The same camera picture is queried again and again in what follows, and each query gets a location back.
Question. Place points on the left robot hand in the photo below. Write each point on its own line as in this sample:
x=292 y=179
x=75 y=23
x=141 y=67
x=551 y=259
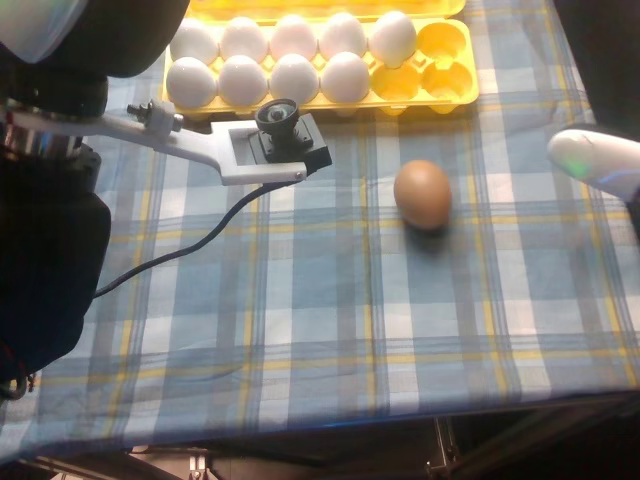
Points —
x=125 y=35

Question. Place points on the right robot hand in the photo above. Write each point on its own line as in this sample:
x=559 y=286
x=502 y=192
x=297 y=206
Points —
x=600 y=160

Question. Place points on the yellow-brown egg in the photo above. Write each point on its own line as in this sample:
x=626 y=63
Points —
x=422 y=195

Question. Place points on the yellow egg carton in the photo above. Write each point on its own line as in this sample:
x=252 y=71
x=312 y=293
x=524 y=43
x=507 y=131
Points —
x=445 y=50

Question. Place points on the blue plaid table cloth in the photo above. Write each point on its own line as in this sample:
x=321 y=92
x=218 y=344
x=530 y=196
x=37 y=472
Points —
x=325 y=300

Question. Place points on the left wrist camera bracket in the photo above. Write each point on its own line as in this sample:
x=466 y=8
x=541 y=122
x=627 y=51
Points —
x=200 y=150

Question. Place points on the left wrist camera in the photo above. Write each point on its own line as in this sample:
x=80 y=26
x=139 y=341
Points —
x=277 y=120

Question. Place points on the aluminium table frame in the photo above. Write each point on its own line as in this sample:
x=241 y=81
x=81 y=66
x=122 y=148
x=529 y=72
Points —
x=445 y=450

